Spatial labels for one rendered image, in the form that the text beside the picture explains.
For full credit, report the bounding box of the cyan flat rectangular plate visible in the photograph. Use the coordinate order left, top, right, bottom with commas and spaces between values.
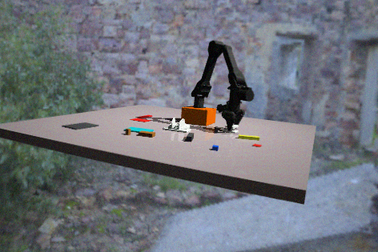
127, 127, 154, 133

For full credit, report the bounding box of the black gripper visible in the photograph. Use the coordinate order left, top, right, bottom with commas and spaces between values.
222, 99, 245, 131

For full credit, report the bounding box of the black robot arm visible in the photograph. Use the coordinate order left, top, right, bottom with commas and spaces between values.
191, 41, 255, 108

